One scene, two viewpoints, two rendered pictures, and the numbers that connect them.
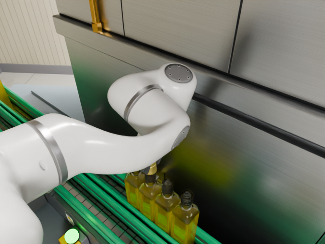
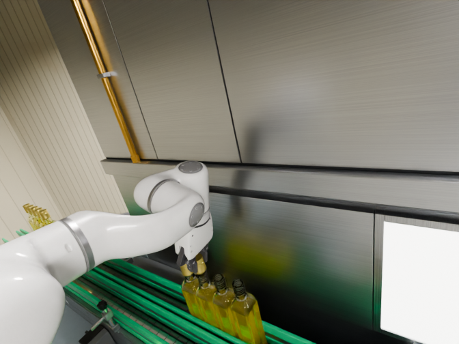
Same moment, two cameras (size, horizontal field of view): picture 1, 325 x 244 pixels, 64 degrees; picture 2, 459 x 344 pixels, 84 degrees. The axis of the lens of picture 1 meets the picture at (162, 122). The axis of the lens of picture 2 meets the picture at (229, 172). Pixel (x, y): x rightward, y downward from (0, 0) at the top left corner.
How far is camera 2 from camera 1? 15 cm
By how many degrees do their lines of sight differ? 17
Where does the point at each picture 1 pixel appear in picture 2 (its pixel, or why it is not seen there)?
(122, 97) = (143, 193)
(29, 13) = (92, 173)
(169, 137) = (182, 212)
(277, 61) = (270, 140)
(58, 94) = not seen: hidden behind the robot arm
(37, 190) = (65, 271)
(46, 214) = not seen: outside the picture
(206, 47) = (218, 147)
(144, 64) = not seen: hidden behind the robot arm
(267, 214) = (320, 284)
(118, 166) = (139, 243)
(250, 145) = (278, 218)
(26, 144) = (54, 233)
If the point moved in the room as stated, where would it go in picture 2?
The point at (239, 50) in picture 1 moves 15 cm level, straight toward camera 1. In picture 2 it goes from (241, 141) to (231, 166)
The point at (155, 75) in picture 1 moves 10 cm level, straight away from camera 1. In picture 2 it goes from (171, 173) to (174, 157)
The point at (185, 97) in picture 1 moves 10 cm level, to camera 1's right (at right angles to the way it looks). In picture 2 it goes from (199, 184) to (247, 173)
